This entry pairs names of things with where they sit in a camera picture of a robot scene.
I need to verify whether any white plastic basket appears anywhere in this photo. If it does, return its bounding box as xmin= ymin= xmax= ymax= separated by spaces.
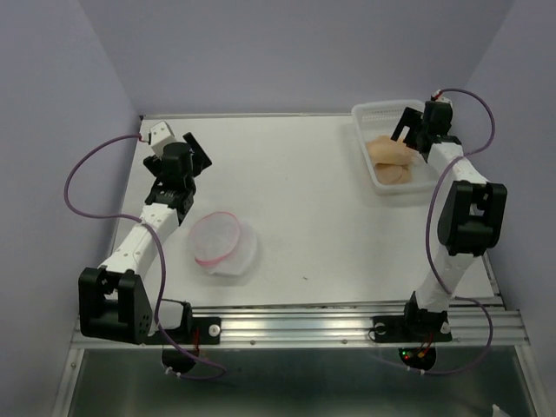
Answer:
xmin=352 ymin=100 xmax=438 ymax=195

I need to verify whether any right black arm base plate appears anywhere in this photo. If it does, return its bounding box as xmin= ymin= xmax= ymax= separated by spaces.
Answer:
xmin=370 ymin=315 xmax=453 ymax=344

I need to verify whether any white mesh laundry bag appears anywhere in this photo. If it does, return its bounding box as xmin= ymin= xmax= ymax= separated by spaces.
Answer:
xmin=188 ymin=211 xmax=258 ymax=277

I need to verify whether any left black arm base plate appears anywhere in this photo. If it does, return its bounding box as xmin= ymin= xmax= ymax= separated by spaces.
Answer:
xmin=159 ymin=299 xmax=222 ymax=346

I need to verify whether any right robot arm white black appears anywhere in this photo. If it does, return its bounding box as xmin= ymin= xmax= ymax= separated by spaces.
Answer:
xmin=375 ymin=100 xmax=507 ymax=342

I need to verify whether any beige bra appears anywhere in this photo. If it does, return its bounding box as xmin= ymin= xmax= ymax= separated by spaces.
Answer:
xmin=366 ymin=136 xmax=418 ymax=186

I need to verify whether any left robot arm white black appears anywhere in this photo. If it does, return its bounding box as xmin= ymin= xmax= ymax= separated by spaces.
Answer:
xmin=78 ymin=122 xmax=212 ymax=345

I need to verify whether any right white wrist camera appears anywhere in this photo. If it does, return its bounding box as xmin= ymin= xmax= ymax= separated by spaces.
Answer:
xmin=430 ymin=89 xmax=453 ymax=106

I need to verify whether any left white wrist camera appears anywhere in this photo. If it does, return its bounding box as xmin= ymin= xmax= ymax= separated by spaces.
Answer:
xmin=148 ymin=122 xmax=176 ymax=156

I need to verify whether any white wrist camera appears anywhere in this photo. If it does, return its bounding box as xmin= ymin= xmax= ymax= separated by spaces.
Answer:
xmin=148 ymin=122 xmax=176 ymax=156
xmin=430 ymin=89 xmax=453 ymax=106

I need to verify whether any aluminium frame rail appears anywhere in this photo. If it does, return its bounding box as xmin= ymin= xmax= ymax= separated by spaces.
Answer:
xmin=70 ymin=297 xmax=529 ymax=350

